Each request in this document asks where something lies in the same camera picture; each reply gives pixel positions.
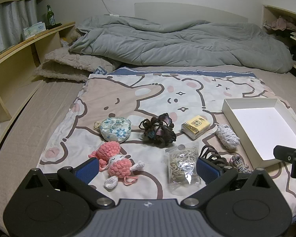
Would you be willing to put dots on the grey duvet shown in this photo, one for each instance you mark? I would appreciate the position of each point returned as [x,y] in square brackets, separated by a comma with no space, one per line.
[175,44]

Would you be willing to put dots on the blue floral fabric pouch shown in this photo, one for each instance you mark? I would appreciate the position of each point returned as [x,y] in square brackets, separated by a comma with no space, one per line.
[116,128]

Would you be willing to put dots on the white power plug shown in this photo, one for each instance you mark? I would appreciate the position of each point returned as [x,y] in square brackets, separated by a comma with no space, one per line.
[112,15]

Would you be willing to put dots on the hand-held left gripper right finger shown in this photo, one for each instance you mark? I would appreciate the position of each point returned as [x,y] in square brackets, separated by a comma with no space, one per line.
[207,171]

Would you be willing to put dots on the wooden bedside shelf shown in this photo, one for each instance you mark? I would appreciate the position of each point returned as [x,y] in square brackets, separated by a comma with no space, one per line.
[12,63]

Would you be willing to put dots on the pink crumpled clothes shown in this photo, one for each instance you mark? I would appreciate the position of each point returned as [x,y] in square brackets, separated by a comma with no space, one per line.
[282,24]

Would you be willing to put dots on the dark yarn hair scrunchie bundle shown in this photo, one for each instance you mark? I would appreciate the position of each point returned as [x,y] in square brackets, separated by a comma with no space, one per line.
[160,130]

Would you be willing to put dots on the clear bag of rubber bands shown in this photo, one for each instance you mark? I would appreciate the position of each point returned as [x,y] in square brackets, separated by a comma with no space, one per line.
[182,164]

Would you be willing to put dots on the green glass bottle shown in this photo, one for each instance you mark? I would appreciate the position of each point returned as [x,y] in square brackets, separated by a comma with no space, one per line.
[50,19]

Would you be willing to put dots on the yellow tissue pack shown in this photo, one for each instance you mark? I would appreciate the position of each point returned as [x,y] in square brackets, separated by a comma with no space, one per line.
[195,127]

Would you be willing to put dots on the white knitted yarn roll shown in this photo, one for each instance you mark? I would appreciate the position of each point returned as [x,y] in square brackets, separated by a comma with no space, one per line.
[227,137]

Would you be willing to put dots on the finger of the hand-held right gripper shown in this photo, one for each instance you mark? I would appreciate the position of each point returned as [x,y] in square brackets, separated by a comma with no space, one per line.
[285,153]

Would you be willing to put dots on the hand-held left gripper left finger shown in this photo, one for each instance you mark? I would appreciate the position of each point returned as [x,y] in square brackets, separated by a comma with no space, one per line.
[87,170]

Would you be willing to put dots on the wooden clothes shelf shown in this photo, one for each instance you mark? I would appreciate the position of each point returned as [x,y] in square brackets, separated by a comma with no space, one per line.
[283,11]

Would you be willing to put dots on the pink crochet plush toy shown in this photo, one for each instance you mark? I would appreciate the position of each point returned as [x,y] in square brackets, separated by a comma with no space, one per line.
[118,164]

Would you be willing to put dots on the grey curtain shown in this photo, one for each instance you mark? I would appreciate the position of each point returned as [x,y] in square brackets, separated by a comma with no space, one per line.
[12,24]

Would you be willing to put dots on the cartoon printed blanket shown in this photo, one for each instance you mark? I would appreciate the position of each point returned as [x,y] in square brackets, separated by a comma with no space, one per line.
[162,96]

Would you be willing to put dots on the white cardboard box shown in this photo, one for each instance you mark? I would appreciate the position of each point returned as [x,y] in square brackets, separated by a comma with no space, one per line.
[264,126]

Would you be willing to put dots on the green white tissue box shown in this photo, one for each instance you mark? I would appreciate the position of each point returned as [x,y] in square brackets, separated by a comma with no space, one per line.
[33,30]

